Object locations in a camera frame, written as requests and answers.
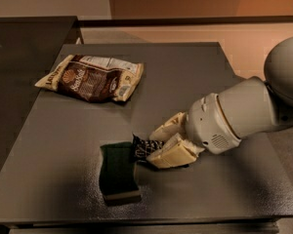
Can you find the green sponge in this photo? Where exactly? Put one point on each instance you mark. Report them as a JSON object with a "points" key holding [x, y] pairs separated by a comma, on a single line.
{"points": [[117, 176]]}

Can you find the dark horizontal rail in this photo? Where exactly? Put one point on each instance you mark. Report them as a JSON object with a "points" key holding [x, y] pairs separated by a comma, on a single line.
{"points": [[182, 21]]}

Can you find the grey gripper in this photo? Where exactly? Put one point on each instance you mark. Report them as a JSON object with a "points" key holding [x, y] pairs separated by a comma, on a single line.
{"points": [[209, 122]]}

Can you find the brown sea salt chip bag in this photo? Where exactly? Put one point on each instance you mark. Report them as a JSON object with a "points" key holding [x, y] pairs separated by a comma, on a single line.
{"points": [[93, 79]]}

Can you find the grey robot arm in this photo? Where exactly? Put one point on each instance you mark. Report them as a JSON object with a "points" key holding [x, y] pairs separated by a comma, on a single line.
{"points": [[262, 105]]}

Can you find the black rxbar chocolate wrapper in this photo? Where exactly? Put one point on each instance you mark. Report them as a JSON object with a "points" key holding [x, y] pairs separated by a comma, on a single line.
{"points": [[143, 148]]}

